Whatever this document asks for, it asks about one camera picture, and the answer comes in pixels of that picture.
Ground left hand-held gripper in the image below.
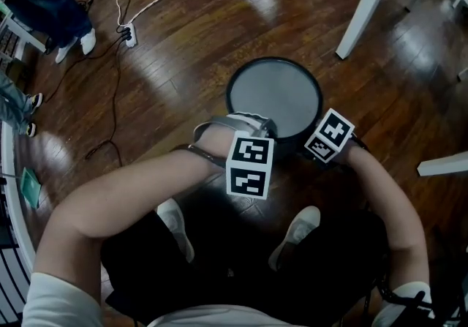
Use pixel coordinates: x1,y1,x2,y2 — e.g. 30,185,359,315
193,110,279,202

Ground person's white shirt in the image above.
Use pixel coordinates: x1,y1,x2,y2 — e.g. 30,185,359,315
20,271,438,327

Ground white power cable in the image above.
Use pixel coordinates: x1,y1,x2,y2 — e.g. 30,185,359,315
75,0,192,29

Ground white shelf unit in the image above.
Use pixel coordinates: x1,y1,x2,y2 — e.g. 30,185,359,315
0,0,47,63

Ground black wrist strap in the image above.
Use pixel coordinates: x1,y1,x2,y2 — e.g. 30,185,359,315
170,143,224,170

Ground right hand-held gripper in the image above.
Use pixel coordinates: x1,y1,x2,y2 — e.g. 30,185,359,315
300,108,357,165

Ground black cable with connector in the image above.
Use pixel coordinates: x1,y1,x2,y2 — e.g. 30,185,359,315
375,274,445,321

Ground white table leg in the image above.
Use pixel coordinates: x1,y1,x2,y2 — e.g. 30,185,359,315
417,151,468,178
335,0,401,61

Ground person's white shoe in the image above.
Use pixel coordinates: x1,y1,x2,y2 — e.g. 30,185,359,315
268,205,322,272
156,198,196,264

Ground person's black trousers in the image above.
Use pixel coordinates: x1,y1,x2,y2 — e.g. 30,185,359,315
99,186,389,321

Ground white power strip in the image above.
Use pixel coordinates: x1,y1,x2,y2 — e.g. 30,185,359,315
123,23,138,48

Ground long black floor cable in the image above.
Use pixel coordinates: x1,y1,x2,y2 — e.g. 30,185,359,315
43,0,147,168

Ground person's left forearm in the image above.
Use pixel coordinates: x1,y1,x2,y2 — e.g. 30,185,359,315
33,149,235,285

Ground person's left white shoe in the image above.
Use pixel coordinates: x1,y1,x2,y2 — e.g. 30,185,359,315
156,198,196,264

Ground person's right white shoe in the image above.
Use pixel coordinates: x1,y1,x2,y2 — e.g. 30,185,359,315
268,205,322,272

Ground person's right forearm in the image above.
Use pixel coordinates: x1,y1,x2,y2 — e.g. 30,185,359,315
338,138,431,292

